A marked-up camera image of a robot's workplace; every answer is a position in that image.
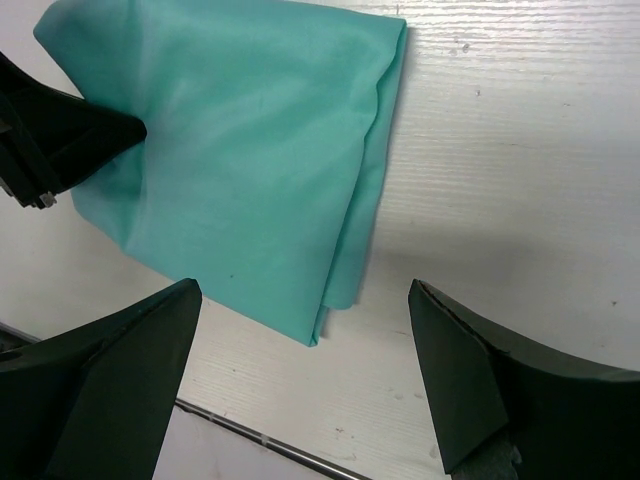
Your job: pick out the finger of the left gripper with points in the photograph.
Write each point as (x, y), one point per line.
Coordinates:
(52, 141)

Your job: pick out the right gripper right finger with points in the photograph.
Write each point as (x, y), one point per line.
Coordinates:
(504, 406)

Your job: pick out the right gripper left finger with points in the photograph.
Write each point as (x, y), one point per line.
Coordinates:
(95, 402)

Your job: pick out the teal green t-shirt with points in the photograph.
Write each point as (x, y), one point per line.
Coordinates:
(268, 124)

